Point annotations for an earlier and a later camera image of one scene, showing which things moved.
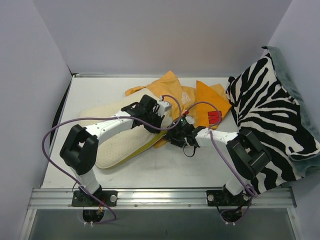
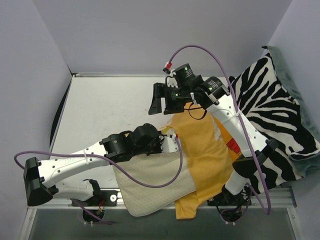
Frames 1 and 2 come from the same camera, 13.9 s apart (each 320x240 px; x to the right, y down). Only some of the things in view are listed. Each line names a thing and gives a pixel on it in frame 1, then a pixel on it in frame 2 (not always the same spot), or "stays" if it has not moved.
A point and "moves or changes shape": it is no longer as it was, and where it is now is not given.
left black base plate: x=82 y=198 stays
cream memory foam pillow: x=121 y=146 to x=154 y=169
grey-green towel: x=308 y=161 stays
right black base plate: x=218 y=198 stays
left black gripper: x=155 y=119 to x=155 y=145
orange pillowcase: x=203 y=105 moves or changes shape
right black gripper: x=175 y=135 to x=165 y=99
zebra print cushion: x=266 y=105 stays
